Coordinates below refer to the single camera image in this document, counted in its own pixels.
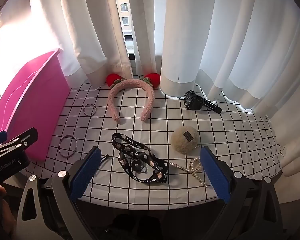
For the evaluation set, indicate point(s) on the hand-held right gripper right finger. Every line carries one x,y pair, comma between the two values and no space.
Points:
215,172

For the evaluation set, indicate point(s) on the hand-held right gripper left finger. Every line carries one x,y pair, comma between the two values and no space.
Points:
86,172

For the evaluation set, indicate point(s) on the pink plastic bin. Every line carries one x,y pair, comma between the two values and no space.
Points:
27,105

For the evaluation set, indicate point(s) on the silver metal bangle set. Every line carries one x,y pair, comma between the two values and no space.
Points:
59,148
84,110

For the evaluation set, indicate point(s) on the black digital wristwatch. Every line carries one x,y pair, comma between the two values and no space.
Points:
192,100

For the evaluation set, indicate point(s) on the red toy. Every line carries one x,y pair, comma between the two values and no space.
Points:
112,97

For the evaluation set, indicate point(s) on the person's left hand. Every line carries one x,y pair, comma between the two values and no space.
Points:
2,195

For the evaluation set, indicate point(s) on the white black-grid tablecloth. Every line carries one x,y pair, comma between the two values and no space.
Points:
165,120

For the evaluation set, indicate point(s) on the white sheer curtain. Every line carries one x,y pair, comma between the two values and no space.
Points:
40,17
227,42

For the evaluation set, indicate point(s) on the cream thick curtain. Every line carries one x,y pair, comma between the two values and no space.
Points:
95,30
142,30

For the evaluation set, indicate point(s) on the building outside window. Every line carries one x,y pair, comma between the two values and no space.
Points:
123,7

